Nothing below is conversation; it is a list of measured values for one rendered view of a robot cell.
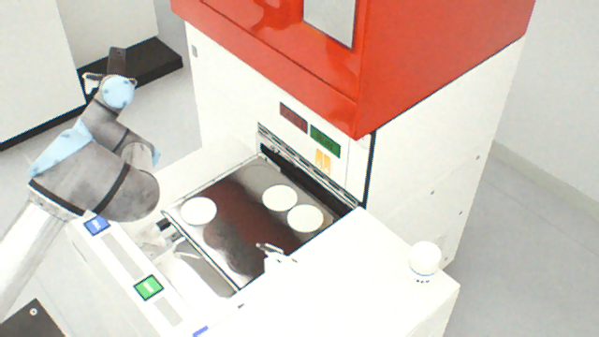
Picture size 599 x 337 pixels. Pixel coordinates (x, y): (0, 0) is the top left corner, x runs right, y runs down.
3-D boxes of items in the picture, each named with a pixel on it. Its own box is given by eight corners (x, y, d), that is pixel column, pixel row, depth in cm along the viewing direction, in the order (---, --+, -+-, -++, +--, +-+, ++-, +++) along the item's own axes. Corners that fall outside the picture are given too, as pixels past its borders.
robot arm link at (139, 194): (179, 206, 112) (167, 141, 157) (130, 174, 108) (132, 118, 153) (143, 253, 113) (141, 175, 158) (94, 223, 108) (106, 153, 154)
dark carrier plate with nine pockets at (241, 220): (260, 156, 184) (260, 155, 184) (337, 221, 166) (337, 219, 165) (167, 212, 168) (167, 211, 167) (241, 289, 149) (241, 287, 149)
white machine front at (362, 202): (201, 102, 215) (189, 4, 187) (362, 233, 172) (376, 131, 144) (195, 106, 214) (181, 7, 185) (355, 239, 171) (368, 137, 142)
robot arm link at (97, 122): (107, 159, 146) (132, 124, 146) (67, 134, 142) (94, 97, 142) (106, 154, 153) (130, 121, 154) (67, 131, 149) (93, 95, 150)
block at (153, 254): (170, 244, 161) (168, 238, 159) (177, 252, 159) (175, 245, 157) (145, 260, 157) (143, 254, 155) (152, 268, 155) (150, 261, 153)
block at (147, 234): (154, 227, 165) (153, 221, 163) (161, 234, 163) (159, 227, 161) (130, 242, 161) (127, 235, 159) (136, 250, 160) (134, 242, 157)
